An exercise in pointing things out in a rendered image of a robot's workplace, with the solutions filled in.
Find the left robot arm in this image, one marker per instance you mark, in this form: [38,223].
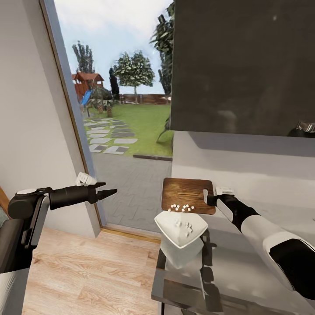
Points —
[20,235]

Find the cutting board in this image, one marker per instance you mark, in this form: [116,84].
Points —
[186,195]

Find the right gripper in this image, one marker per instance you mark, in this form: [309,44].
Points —
[212,200]

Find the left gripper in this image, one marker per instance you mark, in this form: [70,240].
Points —
[77,194]

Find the bowl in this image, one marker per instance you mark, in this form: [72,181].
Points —
[177,234]

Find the cabinet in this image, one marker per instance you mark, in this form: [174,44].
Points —
[244,67]

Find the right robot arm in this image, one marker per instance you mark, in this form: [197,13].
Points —
[289,257]

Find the fixed window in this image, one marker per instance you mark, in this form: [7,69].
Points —
[114,59]

